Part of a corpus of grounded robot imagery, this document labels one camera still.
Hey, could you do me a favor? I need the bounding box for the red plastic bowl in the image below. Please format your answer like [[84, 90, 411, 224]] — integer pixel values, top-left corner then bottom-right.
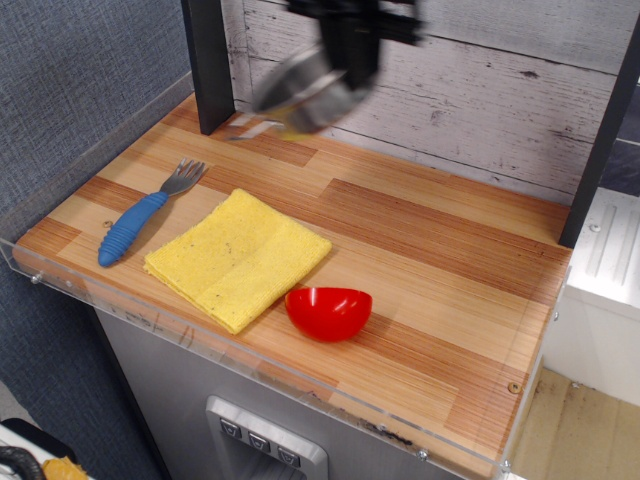
[[285, 287, 373, 342]]

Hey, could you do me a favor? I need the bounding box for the black left post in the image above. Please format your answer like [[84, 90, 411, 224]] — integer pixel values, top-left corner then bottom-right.
[[181, 0, 236, 135]]

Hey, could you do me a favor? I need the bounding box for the clear acrylic table guard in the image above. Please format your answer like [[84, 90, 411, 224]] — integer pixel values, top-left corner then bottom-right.
[[9, 82, 569, 479]]

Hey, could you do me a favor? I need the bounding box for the stainless steel pot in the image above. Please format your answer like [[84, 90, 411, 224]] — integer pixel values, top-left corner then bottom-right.
[[228, 43, 376, 141]]

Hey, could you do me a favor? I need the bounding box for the black right post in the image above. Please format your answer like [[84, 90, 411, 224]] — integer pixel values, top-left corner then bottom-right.
[[559, 19, 639, 248]]

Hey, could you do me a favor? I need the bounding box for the yellow folded cloth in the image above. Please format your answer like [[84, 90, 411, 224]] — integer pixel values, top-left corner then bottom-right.
[[144, 189, 332, 335]]

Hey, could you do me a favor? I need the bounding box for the white toy sink unit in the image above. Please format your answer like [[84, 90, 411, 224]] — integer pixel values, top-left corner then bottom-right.
[[542, 188, 639, 405]]

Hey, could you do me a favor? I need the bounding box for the black post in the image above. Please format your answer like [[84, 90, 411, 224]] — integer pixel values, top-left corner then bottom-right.
[[181, 0, 236, 135], [559, 19, 639, 248]]

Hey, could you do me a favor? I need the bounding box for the grey dispenser button panel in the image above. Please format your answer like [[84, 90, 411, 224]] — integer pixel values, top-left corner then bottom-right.
[[206, 395, 329, 479]]

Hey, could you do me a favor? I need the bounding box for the silver toy fridge cabinet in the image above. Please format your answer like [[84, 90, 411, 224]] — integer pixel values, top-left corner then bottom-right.
[[97, 312, 454, 479]]

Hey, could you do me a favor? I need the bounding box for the blue handled fork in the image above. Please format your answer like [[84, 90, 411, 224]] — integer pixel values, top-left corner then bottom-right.
[[97, 158, 206, 267]]

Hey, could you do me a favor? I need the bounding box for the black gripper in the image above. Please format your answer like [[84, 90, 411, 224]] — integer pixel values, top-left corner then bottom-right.
[[287, 0, 423, 90]]

